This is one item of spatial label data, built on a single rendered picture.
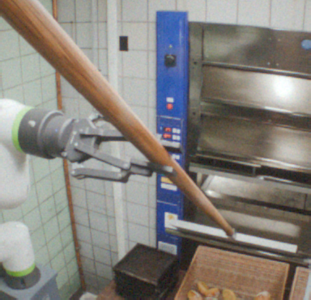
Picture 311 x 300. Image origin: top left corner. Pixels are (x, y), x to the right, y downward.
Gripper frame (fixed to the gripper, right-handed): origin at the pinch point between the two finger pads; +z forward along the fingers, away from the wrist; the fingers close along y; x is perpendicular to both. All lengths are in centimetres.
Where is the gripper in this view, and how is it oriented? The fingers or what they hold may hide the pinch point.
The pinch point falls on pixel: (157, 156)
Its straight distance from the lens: 58.3
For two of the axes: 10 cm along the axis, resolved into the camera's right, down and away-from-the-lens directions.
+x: -3.1, -3.4, -8.9
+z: 9.1, 1.8, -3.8
